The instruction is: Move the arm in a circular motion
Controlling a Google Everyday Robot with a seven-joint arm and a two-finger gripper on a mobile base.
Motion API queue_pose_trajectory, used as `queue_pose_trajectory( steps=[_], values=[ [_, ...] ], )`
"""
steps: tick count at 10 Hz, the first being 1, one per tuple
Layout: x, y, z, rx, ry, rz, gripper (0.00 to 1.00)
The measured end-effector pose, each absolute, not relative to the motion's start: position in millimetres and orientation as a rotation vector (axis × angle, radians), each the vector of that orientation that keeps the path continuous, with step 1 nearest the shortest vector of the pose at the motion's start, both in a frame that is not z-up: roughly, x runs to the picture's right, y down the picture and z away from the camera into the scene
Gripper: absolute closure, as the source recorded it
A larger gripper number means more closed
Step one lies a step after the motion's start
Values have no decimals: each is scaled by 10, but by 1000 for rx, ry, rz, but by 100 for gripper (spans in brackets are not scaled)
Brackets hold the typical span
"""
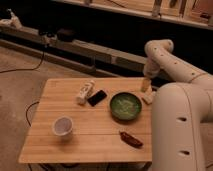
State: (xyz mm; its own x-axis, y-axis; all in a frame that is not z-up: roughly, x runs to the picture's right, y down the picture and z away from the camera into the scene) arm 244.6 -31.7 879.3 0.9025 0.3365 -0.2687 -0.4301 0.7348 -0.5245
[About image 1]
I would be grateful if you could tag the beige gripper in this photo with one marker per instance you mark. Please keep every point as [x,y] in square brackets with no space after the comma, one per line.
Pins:
[146,87]

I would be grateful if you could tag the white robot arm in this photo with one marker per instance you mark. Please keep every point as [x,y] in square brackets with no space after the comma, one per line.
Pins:
[178,109]

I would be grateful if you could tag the green bowl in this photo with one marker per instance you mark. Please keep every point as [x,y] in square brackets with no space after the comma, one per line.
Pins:
[125,106]

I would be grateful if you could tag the red-brown chili pepper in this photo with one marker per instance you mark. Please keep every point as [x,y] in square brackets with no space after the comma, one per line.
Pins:
[130,140]

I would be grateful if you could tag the black phone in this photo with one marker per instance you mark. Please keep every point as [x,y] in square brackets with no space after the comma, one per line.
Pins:
[96,98]

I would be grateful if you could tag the wooden table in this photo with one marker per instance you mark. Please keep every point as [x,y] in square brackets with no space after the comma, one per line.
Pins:
[96,135]

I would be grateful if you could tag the white cup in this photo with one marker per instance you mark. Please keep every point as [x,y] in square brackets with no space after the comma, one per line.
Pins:
[62,126]

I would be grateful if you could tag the black power adapter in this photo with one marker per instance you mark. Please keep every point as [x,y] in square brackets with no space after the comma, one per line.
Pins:
[66,35]

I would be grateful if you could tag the long wooden shelf rail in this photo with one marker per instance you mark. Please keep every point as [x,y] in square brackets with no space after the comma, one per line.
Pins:
[83,56]

